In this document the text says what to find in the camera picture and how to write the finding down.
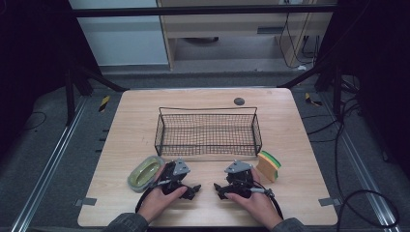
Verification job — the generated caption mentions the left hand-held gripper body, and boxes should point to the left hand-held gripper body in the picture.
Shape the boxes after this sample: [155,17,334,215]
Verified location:
[158,158,191,196]

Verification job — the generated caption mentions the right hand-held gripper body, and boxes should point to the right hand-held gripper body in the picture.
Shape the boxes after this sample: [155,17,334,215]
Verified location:
[223,159,255,199]

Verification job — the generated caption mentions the yellow green layered sponge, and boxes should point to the yellow green layered sponge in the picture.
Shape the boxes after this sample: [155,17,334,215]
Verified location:
[255,150,282,184]

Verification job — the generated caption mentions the black wire mesh basket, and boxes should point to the black wire mesh basket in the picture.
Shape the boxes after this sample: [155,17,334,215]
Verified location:
[154,105,264,158]

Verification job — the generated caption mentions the green oval dish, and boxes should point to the green oval dish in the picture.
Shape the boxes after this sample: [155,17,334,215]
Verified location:
[127,155,165,193]

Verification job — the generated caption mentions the person's left hand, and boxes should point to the person's left hand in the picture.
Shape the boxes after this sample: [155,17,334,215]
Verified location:
[137,163,189,224]

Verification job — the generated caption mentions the person's right hand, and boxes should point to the person's right hand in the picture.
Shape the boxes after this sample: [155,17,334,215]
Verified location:
[223,168,283,231]

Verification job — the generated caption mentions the grey tape strip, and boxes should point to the grey tape strip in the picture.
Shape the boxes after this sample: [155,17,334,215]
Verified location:
[74,197,98,207]
[318,196,342,208]

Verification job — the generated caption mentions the yellow black striped tape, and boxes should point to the yellow black striped tape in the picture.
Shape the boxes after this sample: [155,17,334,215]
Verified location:
[98,95,111,113]
[304,92,323,107]

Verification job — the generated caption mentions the black metal stand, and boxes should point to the black metal stand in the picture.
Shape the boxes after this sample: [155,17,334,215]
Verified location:
[63,62,130,128]
[277,59,344,118]

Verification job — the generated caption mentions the white cabinet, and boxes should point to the white cabinet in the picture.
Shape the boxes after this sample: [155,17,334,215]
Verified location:
[68,0,170,67]

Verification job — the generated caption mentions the dark curtain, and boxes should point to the dark curtain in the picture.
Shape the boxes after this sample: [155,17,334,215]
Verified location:
[317,0,410,177]
[0,0,102,158]

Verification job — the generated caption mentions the left hand-held gripper cable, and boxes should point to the left hand-held gripper cable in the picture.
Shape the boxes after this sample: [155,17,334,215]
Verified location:
[134,179,172,214]

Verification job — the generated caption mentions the hand-held gripper cable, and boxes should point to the hand-held gripper cable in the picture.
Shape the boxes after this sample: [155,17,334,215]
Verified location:
[249,187,284,220]
[134,179,172,214]

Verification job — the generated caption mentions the right hand-held gripper cable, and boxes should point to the right hand-held gripper cable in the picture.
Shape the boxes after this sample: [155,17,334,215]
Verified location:
[249,187,284,220]

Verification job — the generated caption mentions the metal floor rail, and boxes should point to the metal floor rail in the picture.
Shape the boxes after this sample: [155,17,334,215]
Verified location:
[320,95,402,232]
[9,96,89,232]

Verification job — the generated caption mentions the black cables under desk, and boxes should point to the black cables under desk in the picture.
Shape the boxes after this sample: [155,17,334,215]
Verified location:
[278,12,321,71]

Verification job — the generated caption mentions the thin black floor cable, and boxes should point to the thin black floor cable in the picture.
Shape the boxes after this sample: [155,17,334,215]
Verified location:
[21,110,48,131]

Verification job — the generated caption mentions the black looped floor cable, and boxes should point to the black looped floor cable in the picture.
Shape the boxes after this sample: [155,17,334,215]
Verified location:
[335,188,401,232]

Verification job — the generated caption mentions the black horizontal frame bar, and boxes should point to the black horizontal frame bar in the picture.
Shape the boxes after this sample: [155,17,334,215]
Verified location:
[69,4,338,18]

